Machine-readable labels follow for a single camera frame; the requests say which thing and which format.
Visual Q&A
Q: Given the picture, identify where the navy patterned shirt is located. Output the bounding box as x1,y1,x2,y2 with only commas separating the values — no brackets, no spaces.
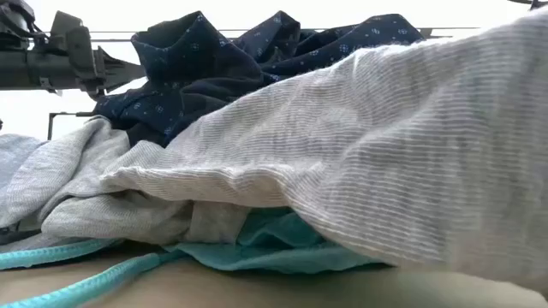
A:
92,10,425,149

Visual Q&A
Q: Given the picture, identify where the black background stand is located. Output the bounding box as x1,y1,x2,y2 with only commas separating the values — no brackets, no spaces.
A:
46,110,95,141

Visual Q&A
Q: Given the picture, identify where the plain grey sweatshirt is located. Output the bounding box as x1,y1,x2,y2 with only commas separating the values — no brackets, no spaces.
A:
0,115,249,253

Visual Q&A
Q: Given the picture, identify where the grey striped knit garment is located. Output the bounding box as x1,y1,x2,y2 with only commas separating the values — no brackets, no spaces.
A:
100,6,548,296

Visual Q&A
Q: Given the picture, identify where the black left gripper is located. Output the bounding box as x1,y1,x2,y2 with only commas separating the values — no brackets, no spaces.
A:
40,10,146,102

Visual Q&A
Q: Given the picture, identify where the teal knit garment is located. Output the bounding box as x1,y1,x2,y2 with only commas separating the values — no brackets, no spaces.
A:
0,207,386,308

